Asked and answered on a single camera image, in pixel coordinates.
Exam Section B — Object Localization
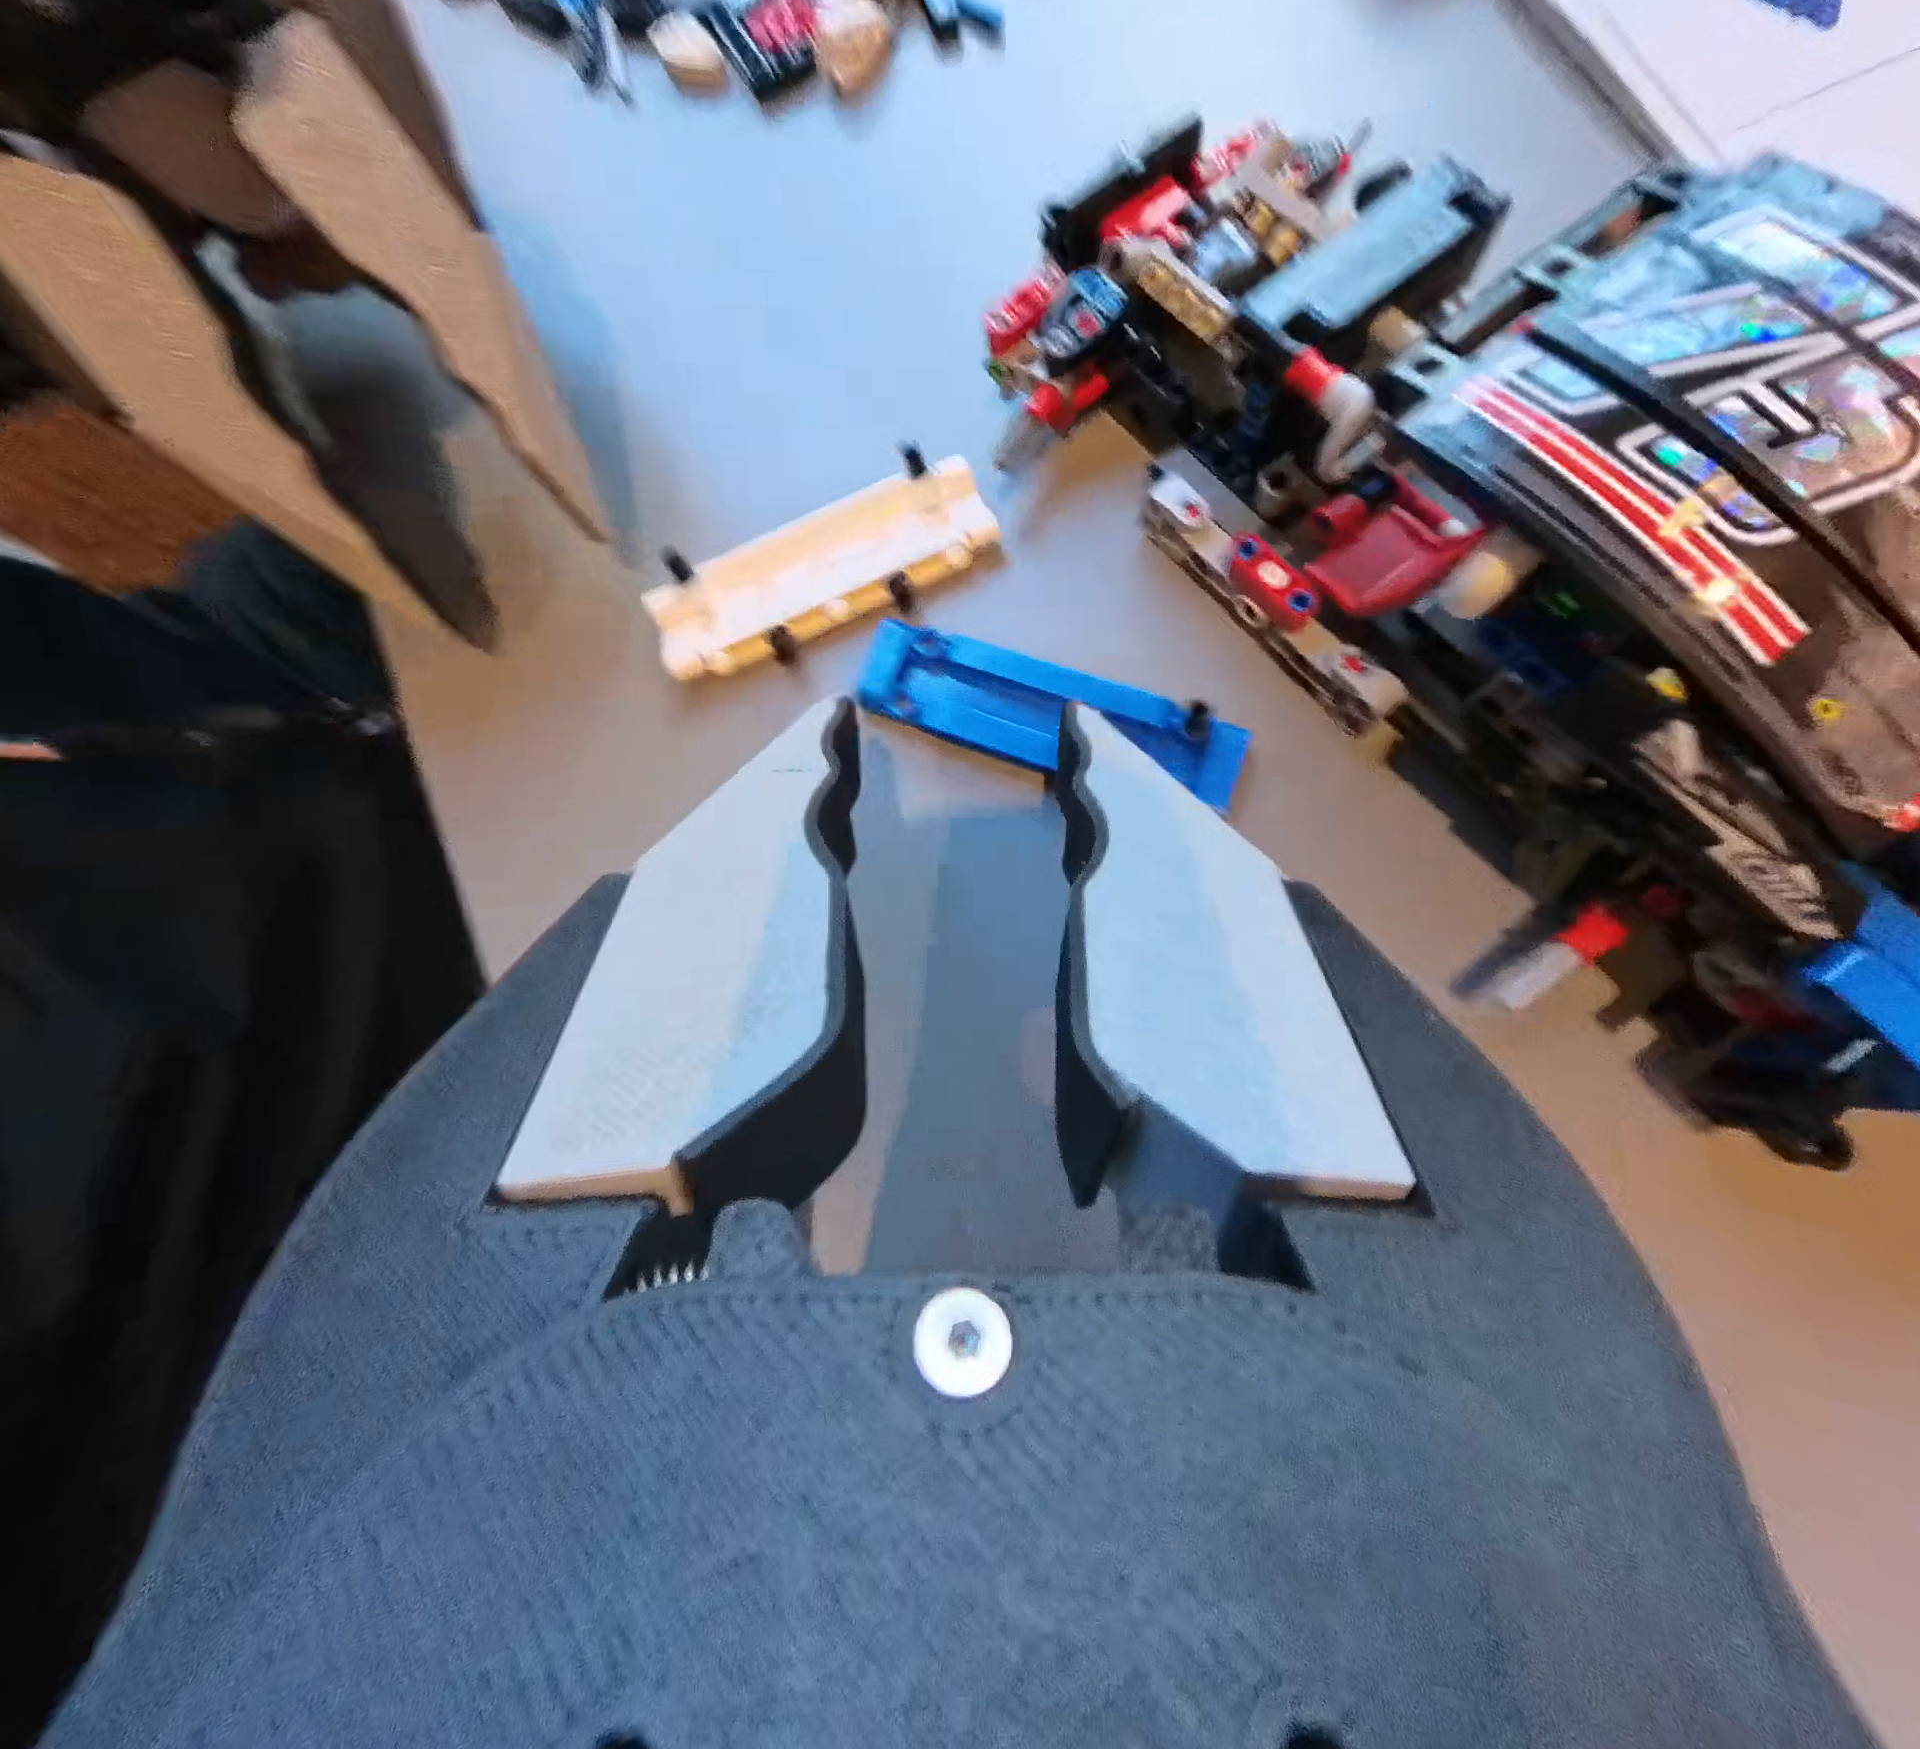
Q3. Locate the light grey desk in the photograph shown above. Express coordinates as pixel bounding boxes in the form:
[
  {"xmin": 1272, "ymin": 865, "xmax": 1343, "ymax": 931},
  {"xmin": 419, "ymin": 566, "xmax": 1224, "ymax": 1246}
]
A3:
[{"xmin": 240, "ymin": 0, "xmax": 1920, "ymax": 1749}]

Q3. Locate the blue toy brick panel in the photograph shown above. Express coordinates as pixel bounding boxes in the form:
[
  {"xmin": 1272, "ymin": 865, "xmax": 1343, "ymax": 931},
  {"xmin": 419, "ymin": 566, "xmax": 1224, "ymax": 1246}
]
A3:
[{"xmin": 854, "ymin": 617, "xmax": 1252, "ymax": 815}]

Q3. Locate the toy brick car model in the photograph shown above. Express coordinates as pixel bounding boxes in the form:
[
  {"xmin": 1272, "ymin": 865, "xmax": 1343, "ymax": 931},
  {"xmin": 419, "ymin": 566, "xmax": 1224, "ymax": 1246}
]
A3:
[{"xmin": 982, "ymin": 114, "xmax": 1920, "ymax": 1173}]

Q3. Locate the white toy brick panel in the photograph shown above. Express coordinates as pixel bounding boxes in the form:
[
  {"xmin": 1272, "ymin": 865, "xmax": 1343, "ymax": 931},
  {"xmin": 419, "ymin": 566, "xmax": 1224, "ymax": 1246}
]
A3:
[{"xmin": 641, "ymin": 450, "xmax": 1004, "ymax": 684}]

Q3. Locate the person's left hand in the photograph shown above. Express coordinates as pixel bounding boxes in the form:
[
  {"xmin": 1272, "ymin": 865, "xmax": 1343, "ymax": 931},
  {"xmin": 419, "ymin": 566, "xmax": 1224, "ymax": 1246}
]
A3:
[{"xmin": 82, "ymin": 54, "xmax": 294, "ymax": 243}]

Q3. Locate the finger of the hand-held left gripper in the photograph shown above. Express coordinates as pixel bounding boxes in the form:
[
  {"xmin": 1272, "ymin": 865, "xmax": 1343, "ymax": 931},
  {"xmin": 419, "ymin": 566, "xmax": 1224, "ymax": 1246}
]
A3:
[
  {"xmin": 231, "ymin": 8, "xmax": 617, "ymax": 541},
  {"xmin": 0, "ymin": 151, "xmax": 499, "ymax": 650}
]

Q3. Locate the person's torso in dark clothing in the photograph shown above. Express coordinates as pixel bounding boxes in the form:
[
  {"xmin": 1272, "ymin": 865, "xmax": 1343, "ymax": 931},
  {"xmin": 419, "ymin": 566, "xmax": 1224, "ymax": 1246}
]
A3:
[{"xmin": 0, "ymin": 534, "xmax": 489, "ymax": 1749}]

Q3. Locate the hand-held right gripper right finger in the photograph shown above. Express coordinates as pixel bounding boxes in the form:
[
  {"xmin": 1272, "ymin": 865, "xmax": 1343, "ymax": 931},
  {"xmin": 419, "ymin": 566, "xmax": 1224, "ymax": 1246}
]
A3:
[{"xmin": 1054, "ymin": 700, "xmax": 1418, "ymax": 1246}]

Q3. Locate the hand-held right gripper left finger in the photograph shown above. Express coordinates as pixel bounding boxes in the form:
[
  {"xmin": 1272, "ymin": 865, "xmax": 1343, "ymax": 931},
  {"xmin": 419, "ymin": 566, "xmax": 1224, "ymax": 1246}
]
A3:
[{"xmin": 495, "ymin": 694, "xmax": 873, "ymax": 1210}]

